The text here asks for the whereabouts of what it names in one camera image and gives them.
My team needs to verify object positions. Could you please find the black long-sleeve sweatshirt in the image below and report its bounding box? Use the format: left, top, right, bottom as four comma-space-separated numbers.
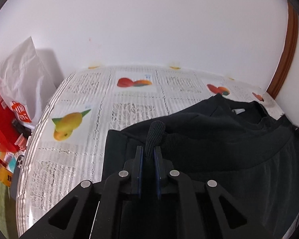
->
102, 94, 299, 238

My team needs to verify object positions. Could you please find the fruit print table cover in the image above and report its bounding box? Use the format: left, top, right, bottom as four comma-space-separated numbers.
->
17, 66, 285, 234

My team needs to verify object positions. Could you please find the orange box on floor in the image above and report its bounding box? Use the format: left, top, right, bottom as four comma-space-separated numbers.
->
0, 163, 13, 187

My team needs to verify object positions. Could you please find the red paper gift bag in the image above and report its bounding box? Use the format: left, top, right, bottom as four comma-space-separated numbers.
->
0, 95, 21, 153

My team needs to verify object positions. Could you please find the white plastic bag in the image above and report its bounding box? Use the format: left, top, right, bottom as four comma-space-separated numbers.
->
0, 37, 56, 129

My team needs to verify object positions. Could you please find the brown wooden door frame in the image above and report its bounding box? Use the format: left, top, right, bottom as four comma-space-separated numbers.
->
266, 2, 299, 99

